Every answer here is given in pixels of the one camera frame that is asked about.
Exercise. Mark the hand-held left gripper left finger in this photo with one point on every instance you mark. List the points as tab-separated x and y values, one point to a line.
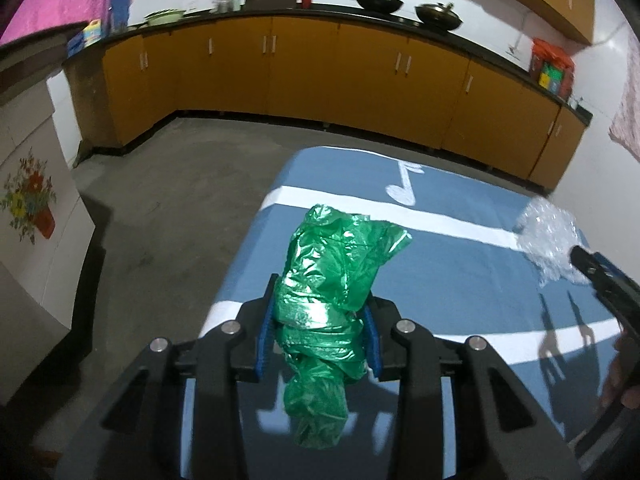
265	345

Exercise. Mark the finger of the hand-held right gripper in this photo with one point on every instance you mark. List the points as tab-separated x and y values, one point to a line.
600	275

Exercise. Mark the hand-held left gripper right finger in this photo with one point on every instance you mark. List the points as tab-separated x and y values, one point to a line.
374	345

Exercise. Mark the clear plastic bag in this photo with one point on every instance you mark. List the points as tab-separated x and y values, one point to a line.
545	235

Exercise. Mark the dark green plastic bag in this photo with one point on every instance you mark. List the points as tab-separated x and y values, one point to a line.
325	270

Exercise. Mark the person's right hand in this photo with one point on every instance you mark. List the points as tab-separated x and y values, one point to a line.
616	375

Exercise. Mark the blue white-striped tablecloth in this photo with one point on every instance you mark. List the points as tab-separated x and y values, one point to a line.
450	270

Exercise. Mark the pink floral hanging cloth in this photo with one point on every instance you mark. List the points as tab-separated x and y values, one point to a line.
629	120

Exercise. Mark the metal cup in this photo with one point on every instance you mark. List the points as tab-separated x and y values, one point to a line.
575	104

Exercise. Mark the red bag of boxes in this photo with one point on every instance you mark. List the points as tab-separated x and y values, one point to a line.
547	55

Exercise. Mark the white cabinet with flower print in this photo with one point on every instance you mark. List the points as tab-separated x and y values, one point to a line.
45	260

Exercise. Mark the orange lower kitchen cabinets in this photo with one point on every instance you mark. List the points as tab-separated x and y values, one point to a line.
350	70

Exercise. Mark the black wok with lid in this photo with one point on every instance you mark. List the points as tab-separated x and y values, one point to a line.
440	17

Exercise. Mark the black kitchen countertop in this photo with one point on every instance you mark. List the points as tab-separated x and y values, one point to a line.
330	12

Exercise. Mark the green pot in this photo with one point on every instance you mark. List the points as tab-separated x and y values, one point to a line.
162	16

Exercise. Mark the colourful small box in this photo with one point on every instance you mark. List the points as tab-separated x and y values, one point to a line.
92	32

